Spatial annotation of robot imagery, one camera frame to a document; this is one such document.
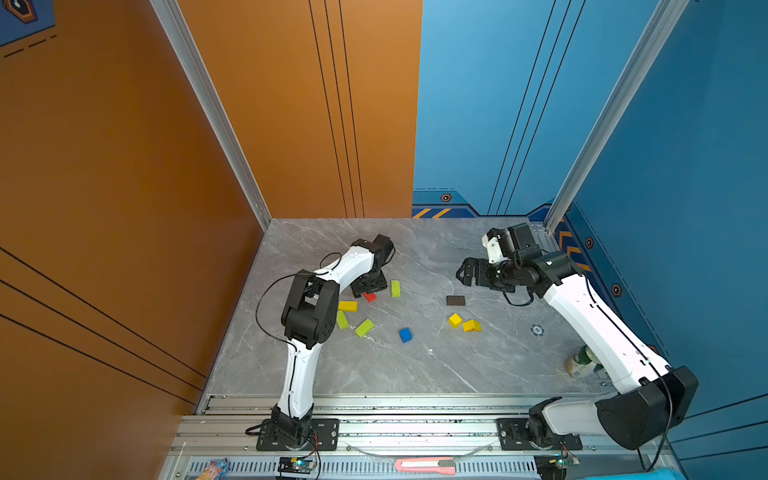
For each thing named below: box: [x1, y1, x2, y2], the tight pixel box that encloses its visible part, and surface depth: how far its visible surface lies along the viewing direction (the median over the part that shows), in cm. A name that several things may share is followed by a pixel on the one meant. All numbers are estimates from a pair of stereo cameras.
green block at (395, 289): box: [391, 280, 401, 298], surface depth 101 cm
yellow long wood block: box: [338, 301, 359, 312], surface depth 98 cm
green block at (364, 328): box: [355, 318, 375, 338], surface depth 93 cm
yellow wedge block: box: [463, 319, 482, 332], surface depth 93 cm
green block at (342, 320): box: [336, 310, 349, 330], surface depth 94 cm
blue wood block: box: [399, 328, 413, 343], surface depth 92 cm
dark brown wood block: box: [446, 295, 466, 306], surface depth 99 cm
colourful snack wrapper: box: [196, 457, 229, 480], surface depth 69 cm
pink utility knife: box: [394, 457, 456, 476], surface depth 71 cm
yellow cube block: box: [448, 313, 463, 329], surface depth 93 cm
